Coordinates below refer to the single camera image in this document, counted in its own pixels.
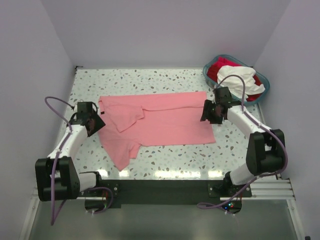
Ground red t shirt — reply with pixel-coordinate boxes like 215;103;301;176
207;56;263;102

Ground teal plastic basket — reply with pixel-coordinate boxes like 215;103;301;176
202;54;270;106

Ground pink t shirt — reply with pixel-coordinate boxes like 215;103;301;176
98;91;216;171

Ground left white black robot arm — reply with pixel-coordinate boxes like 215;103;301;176
35;101;106;202

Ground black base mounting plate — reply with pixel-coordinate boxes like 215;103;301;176
79;180;252;214

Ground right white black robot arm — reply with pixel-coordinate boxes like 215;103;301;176
200;87;288;197

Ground white t shirt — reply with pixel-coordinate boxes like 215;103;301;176
217;65;266;101

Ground aluminium frame rail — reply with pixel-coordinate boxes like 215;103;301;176
19;139;298;240

